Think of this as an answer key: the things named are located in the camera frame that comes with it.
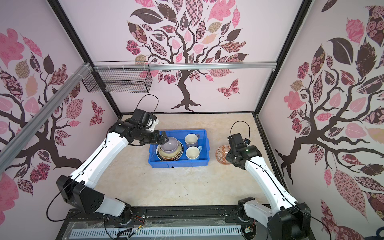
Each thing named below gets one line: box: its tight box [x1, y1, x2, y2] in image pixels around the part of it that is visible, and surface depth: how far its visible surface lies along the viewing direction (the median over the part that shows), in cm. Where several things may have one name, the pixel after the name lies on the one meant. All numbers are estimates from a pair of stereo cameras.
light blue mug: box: [185, 145, 203, 160], surface depth 90 cm
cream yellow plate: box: [156, 140, 184, 162], surface depth 94 cm
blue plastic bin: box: [148, 129, 210, 169], surface depth 93 cm
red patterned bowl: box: [215, 145, 231, 165], surface depth 85 cm
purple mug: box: [184, 133, 200, 148], surface depth 97 cm
